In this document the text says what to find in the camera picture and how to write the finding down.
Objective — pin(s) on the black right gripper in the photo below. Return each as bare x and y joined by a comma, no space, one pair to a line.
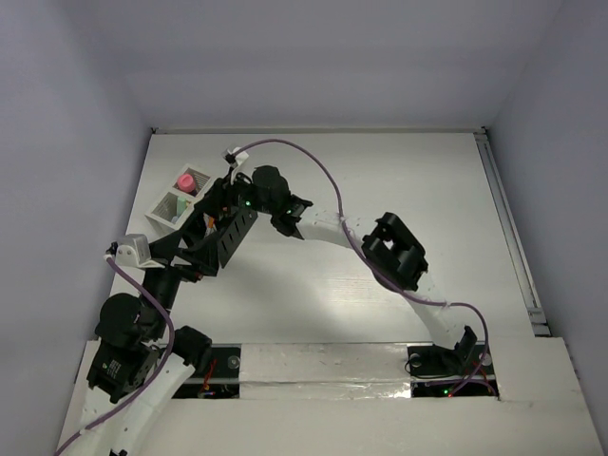
223,191

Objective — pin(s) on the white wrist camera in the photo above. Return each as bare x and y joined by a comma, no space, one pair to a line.
235,157
132,251

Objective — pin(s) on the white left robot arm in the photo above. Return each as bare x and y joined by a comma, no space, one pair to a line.
142,359

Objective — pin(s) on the white pen orange cap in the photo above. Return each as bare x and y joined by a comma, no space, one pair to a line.
209,225

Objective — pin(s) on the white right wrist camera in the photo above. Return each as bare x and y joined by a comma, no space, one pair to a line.
235,157

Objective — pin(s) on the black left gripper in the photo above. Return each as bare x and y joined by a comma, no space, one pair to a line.
180,257

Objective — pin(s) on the green highlighter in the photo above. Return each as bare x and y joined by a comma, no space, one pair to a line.
181,206

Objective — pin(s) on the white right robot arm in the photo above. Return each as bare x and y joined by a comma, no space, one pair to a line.
395,257

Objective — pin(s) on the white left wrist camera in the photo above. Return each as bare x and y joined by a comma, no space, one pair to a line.
132,251

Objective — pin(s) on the white slotted container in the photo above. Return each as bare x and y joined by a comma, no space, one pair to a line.
162,211

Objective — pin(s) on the black slotted pen holder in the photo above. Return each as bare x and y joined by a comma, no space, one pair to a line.
230,235

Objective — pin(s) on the metal rail on right edge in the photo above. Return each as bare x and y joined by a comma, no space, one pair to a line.
514,245

